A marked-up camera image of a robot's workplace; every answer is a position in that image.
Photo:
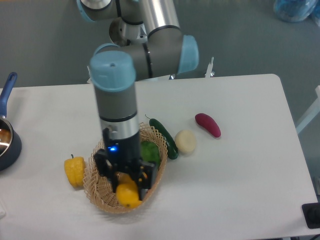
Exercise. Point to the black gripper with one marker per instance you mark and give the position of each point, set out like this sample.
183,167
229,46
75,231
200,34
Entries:
124,155

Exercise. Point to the yellow mango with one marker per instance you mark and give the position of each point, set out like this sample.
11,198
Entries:
127,192

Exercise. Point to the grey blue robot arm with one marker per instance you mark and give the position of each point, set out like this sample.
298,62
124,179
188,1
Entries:
114,70

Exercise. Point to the woven bamboo basket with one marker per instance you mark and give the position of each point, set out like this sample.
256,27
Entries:
99,190

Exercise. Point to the green bok choy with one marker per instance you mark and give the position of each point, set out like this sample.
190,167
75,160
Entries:
150,152

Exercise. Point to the yellow bell pepper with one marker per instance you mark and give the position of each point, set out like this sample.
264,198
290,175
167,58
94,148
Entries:
74,168

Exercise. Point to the dark green cucumber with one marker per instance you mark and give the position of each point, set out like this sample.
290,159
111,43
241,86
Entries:
172,150

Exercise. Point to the cream round bun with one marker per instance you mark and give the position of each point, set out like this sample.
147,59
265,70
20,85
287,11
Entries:
185,141

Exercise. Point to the purple sweet potato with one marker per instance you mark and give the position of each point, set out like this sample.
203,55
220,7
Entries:
209,124

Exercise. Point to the blue saucepan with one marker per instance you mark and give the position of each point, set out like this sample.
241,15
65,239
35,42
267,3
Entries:
10,141

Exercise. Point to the black device at edge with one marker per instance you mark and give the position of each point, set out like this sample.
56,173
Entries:
311,212

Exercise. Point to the blue plastic bag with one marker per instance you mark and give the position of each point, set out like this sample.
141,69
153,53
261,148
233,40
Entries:
294,11

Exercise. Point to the white frame at right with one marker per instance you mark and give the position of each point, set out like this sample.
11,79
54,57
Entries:
310,113

